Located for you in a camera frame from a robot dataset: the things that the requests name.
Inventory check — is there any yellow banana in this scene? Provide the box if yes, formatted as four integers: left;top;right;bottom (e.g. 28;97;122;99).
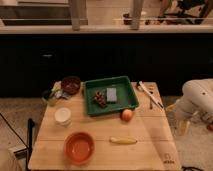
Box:
109;137;137;145

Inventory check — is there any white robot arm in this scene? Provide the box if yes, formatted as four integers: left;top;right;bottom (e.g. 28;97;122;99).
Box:
173;79;213;135

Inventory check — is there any orange red bowl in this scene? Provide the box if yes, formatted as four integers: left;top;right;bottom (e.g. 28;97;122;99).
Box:
63;132;95;165

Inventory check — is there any dark red small bowl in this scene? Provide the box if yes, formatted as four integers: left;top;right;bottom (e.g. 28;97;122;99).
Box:
61;76;81;95

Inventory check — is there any red yellow apple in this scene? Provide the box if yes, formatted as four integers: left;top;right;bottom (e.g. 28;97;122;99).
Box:
120;109;133;122

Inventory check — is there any green plastic tray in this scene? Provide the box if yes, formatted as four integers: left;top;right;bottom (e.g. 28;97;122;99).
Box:
83;76;139;117

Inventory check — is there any grey sponge block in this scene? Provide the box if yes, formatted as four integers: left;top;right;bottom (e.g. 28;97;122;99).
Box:
106;88;117;103

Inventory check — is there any brown chocolate piece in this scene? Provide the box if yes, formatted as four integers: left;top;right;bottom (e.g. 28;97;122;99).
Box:
93;91;107;108

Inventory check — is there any white lidded cup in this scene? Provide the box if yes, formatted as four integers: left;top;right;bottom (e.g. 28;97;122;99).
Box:
54;107;71;126

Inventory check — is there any silver foil wrapper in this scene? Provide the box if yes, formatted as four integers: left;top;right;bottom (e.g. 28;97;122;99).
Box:
55;90;71;100

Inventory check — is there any green glass cup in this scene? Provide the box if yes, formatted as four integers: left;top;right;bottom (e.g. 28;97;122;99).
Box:
42;90;57;106

